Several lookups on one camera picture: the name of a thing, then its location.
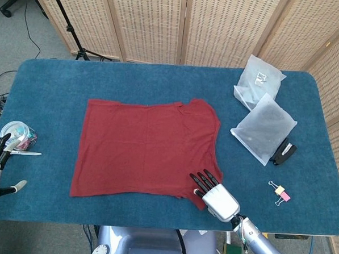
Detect clear jar of clips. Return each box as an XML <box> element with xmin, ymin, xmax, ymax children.
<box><xmin>0</xmin><ymin>120</ymin><xmax>39</xmax><ymax>152</ymax></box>

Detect white table leg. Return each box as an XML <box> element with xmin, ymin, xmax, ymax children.
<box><xmin>224</xmin><ymin>231</ymin><xmax>234</xmax><ymax>254</ymax></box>

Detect thin black floor cable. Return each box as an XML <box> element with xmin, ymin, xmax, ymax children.
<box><xmin>21</xmin><ymin>0</ymin><xmax>44</xmax><ymax>59</ymax></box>

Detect yellow binder clip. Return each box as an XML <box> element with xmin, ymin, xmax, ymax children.
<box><xmin>267</xmin><ymin>180</ymin><xmax>286</xmax><ymax>195</ymax></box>

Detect blue-grey robot torso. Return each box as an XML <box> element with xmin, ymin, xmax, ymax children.
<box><xmin>89</xmin><ymin>224</ymin><xmax>219</xmax><ymax>254</ymax></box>

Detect red T-shirt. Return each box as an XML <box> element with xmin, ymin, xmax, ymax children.
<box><xmin>69</xmin><ymin>92</ymin><xmax>228</xmax><ymax>212</ymax></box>

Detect small flat black box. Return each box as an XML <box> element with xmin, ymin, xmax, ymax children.
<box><xmin>274</xmin><ymin>234</ymin><xmax>309</xmax><ymax>241</ymax></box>

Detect pink binder clip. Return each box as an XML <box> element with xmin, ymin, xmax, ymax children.
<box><xmin>275</xmin><ymin>191</ymin><xmax>291</xmax><ymax>207</ymax></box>

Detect frosted bag with printed label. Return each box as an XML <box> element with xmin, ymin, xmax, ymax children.
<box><xmin>232</xmin><ymin>53</ymin><xmax>287</xmax><ymax>113</ymax></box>

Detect blue table cover mat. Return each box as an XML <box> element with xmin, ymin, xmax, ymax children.
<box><xmin>0</xmin><ymin>56</ymin><xmax>339</xmax><ymax>238</ymax></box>

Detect thick black torso cable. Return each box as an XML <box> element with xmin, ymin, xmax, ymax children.
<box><xmin>175</xmin><ymin>229</ymin><xmax>190</xmax><ymax>254</ymax></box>

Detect black stapler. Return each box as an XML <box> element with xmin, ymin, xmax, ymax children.
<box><xmin>270</xmin><ymin>137</ymin><xmax>298</xmax><ymax>167</ymax></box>

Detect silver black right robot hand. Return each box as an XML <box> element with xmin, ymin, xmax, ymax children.
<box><xmin>187</xmin><ymin>168</ymin><xmax>243</xmax><ymax>224</ymax></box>

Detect black tripod stand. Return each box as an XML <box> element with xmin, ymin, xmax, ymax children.
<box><xmin>44</xmin><ymin>0</ymin><xmax>116</xmax><ymax>63</ymax></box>

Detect plain frosted plastic bag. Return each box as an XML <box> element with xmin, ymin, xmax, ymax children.
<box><xmin>228</xmin><ymin>90</ymin><xmax>299</xmax><ymax>168</ymax></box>

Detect black-handled scissors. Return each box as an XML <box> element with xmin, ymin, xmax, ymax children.
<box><xmin>3</xmin><ymin>148</ymin><xmax>43</xmax><ymax>157</ymax></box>

